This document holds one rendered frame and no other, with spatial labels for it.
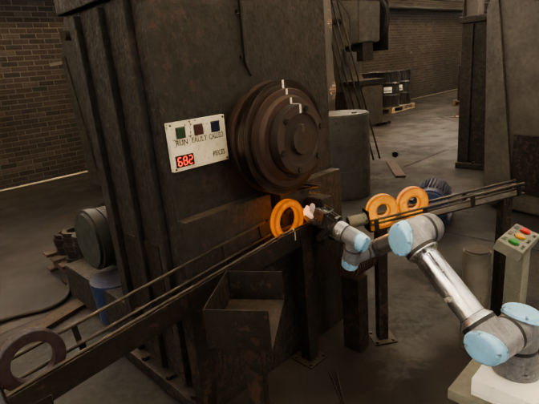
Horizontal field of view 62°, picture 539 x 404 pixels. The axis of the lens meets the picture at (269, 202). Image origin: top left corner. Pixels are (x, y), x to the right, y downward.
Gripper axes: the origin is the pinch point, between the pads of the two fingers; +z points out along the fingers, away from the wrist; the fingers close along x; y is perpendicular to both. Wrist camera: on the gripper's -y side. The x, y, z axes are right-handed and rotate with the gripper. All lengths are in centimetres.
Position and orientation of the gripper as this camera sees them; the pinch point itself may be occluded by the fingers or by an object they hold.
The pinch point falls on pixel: (302, 211)
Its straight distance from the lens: 206.0
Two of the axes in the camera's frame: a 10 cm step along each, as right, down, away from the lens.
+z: -6.9, -4.4, 5.7
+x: -7.1, 2.6, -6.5
